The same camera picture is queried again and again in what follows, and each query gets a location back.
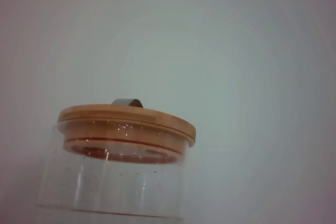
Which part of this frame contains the round bamboo jar lid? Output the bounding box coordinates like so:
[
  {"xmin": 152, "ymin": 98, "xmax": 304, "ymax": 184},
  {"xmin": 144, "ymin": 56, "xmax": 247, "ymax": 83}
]
[{"xmin": 58, "ymin": 104, "xmax": 196, "ymax": 166}]

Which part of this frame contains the glass water dispenser jar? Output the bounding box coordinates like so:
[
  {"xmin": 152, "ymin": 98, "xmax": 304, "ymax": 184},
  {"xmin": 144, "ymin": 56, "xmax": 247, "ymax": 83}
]
[{"xmin": 36, "ymin": 123, "xmax": 192, "ymax": 220}]

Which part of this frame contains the grey lid handle strap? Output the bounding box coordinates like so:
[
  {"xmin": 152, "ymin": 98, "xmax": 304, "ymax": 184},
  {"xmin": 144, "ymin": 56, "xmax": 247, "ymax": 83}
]
[{"xmin": 111, "ymin": 98, "xmax": 144, "ymax": 110}]

